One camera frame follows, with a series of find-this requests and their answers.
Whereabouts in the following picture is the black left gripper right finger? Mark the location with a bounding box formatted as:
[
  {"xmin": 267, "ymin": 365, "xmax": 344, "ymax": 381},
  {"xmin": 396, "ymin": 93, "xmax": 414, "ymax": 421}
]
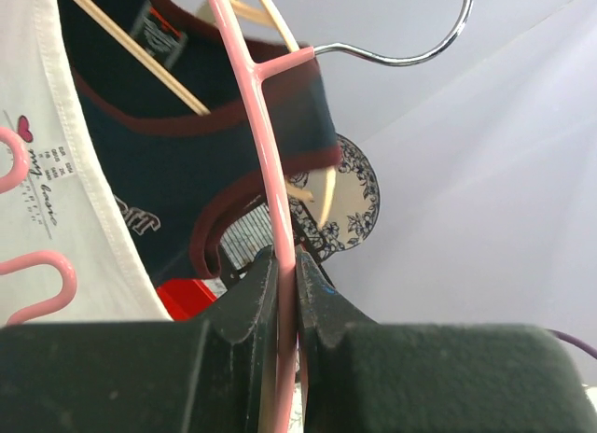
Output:
[{"xmin": 296, "ymin": 252, "xmax": 590, "ymax": 432}]

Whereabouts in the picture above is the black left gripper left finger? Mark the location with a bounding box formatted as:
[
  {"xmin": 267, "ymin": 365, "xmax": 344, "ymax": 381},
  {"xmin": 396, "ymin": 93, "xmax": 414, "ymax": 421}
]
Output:
[{"xmin": 1, "ymin": 252, "xmax": 278, "ymax": 432}]

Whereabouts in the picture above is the white tank top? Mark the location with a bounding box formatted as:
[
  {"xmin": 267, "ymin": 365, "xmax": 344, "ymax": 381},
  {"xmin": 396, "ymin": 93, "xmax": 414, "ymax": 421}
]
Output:
[{"xmin": 1, "ymin": 0, "xmax": 168, "ymax": 322}]

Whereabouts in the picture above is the pink plastic hanger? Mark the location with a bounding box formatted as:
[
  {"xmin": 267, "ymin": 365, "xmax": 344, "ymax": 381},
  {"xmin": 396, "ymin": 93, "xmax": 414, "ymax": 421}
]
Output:
[{"xmin": 1, "ymin": 0, "xmax": 313, "ymax": 432}]

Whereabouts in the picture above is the wooden jersey hanger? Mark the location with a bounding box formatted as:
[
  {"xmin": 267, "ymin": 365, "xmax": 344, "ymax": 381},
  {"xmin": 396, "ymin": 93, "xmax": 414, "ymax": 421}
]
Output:
[{"xmin": 58, "ymin": 0, "xmax": 338, "ymax": 227}]

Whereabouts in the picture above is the red plastic tray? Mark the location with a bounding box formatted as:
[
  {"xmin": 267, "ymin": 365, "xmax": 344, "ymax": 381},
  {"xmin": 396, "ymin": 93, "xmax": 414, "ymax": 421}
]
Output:
[{"xmin": 156, "ymin": 279, "xmax": 216, "ymax": 321}]

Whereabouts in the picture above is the blue floral plate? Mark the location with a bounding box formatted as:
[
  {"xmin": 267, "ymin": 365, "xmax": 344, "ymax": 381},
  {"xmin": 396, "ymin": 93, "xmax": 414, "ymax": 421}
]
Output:
[{"xmin": 289, "ymin": 135, "xmax": 381, "ymax": 262}]

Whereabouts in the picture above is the navy basketball jersey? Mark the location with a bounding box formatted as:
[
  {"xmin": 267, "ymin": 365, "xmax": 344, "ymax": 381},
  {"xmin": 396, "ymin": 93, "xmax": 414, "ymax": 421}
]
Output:
[{"xmin": 54, "ymin": 0, "xmax": 341, "ymax": 281}]

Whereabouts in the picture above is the black wire dish rack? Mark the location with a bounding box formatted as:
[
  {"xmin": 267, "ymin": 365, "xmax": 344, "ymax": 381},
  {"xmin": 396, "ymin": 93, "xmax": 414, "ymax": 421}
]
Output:
[{"xmin": 218, "ymin": 198, "xmax": 332, "ymax": 289}]

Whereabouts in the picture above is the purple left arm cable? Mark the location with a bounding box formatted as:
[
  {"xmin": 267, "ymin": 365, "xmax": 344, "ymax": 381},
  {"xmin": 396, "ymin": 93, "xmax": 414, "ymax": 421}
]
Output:
[{"xmin": 545, "ymin": 328, "xmax": 597, "ymax": 362}]

